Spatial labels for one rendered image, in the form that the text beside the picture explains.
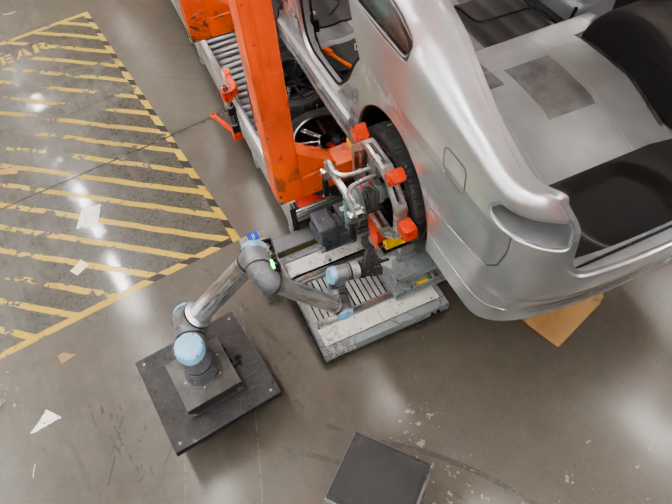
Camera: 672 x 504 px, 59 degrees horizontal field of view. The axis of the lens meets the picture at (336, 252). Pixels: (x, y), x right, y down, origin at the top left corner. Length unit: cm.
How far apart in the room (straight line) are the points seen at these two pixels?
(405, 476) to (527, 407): 91
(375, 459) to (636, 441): 143
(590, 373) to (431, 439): 100
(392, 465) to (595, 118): 211
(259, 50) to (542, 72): 165
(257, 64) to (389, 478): 205
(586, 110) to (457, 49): 126
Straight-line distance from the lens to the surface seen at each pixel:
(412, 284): 369
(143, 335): 396
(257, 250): 274
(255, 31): 290
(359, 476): 299
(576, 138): 348
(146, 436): 366
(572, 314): 391
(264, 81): 305
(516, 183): 221
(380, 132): 307
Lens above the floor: 321
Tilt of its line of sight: 53 degrees down
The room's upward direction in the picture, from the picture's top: 6 degrees counter-clockwise
